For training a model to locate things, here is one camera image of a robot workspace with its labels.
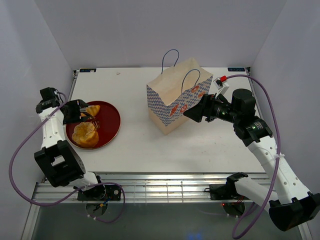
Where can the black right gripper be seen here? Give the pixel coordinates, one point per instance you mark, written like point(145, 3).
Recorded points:
point(196, 112)

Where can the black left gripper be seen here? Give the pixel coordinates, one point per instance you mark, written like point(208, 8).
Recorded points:
point(76, 104)

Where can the blue patterned paper bag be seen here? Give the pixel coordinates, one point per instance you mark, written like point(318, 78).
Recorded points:
point(176, 90)

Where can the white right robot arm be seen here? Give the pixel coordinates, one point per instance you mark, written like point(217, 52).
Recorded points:
point(291, 203)

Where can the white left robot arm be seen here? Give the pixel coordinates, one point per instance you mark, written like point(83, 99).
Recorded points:
point(57, 159)

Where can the large round fake bread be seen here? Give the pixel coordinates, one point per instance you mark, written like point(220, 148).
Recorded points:
point(85, 135)

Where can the dark red round plate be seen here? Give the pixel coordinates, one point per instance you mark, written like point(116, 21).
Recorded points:
point(107, 123)

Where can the blue left corner label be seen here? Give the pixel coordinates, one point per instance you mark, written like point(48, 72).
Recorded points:
point(87, 70)

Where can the blue corner label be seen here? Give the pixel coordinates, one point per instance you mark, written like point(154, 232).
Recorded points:
point(87, 70)
point(236, 69)

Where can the blue right corner label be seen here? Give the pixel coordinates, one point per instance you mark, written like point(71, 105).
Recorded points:
point(236, 69)

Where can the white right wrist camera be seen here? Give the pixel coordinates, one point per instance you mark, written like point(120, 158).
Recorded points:
point(221, 85)

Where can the aluminium front rail frame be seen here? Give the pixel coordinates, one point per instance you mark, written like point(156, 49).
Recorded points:
point(153, 187)

